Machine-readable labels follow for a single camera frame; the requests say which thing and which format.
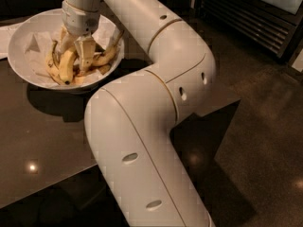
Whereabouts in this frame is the white paper bowl liner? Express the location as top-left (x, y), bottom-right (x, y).
top-left (24, 12), bottom-right (123, 90)

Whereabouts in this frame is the white napkin on table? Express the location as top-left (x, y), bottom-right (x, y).
top-left (0, 23), bottom-right (21, 60)

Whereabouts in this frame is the spotted banana right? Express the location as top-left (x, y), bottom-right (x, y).
top-left (92, 31), bottom-right (124, 67)

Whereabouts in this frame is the spotted banana left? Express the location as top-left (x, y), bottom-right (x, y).
top-left (45, 41), bottom-right (63, 85)

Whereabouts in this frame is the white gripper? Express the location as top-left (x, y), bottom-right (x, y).
top-left (59, 1), bottom-right (100, 75)

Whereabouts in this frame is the spotted banana bottom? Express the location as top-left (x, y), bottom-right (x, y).
top-left (73, 64), bottom-right (111, 86)

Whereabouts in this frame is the white ceramic bowl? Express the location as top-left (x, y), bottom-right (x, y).
top-left (8, 9), bottom-right (124, 93)

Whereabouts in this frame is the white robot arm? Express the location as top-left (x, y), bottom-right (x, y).
top-left (62, 0), bottom-right (216, 227)

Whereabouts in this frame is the dark refrigerator with vent grille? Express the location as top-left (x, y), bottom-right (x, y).
top-left (201, 0), bottom-right (303, 61)

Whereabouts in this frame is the spotted banana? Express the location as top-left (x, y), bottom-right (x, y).
top-left (45, 41), bottom-right (63, 85)
top-left (73, 64), bottom-right (111, 86)
top-left (92, 31), bottom-right (124, 67)

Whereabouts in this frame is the large yellow banana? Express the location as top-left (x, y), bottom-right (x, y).
top-left (59, 46), bottom-right (78, 84)

